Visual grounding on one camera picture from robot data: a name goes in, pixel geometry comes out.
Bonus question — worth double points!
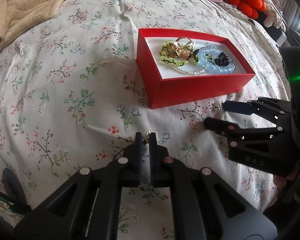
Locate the orange knotted cushion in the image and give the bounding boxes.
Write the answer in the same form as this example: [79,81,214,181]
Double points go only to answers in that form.
[221,0,268,20]

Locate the green bead black cord bracelet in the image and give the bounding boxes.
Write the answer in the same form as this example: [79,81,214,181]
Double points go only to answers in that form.
[159,41,201,66]

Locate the black round disc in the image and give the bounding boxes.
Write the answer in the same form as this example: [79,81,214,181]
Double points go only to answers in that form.
[1,168,27,209]

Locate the black hair claw clip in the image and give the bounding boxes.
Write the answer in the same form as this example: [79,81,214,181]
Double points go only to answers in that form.
[215,52,231,67]

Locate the clear crystal bead bracelet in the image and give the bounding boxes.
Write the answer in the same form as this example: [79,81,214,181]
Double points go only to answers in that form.
[172,63,206,76]

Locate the small gold stud earring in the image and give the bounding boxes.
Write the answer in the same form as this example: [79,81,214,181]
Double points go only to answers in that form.
[211,103,221,112]

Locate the red cardboard box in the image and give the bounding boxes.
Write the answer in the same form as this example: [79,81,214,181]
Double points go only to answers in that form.
[136,28,255,109]

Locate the gold bangle rings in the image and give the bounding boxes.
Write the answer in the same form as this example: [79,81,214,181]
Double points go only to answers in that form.
[170,36,195,58]

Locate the floral white bedsheet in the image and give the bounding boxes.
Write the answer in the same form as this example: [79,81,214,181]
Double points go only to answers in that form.
[0,0,291,240]

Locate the person's right hand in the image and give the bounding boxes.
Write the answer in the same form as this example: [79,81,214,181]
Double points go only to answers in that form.
[273,170,300,189]

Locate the mirror with black frame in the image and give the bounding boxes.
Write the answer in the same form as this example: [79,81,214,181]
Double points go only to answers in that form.
[0,192,25,218]

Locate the light blue bead bracelet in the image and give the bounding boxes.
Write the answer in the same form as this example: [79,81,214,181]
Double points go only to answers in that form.
[197,45,236,75]

